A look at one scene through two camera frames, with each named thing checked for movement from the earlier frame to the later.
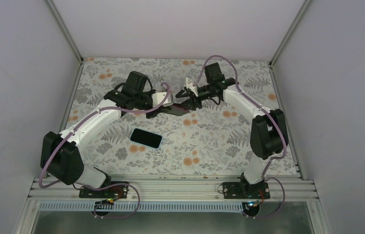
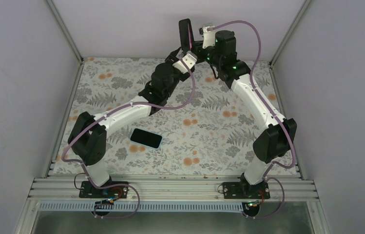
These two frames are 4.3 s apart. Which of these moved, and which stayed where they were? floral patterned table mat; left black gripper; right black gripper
Moved: left black gripper; right black gripper
Stayed: floral patterned table mat
